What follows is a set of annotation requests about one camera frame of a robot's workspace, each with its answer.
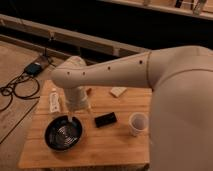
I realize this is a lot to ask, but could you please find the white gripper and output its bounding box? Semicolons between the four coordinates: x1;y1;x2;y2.
64;86;93;122

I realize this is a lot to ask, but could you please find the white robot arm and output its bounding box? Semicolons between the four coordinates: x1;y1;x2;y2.
51;46;213;171

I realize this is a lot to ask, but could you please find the white tube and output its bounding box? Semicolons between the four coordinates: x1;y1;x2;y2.
49;88;60;113

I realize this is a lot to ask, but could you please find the black bowl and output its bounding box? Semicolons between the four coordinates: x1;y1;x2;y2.
44;115;83;151

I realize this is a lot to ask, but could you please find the black rectangular block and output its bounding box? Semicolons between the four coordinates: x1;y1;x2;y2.
94;112;117;128

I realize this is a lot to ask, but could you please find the wooden table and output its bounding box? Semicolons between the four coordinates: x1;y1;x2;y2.
19;80;152;169

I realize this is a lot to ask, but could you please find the white sponge block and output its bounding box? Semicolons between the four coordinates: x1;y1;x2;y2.
110;87;127;98

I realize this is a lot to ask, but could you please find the white paper cup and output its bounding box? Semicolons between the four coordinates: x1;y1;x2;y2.
128;112;148;136

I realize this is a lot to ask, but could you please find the black power adapter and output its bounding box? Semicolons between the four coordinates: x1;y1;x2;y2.
24;63;42;76

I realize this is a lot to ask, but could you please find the black cable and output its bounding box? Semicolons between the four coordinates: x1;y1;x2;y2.
0;71;41;113

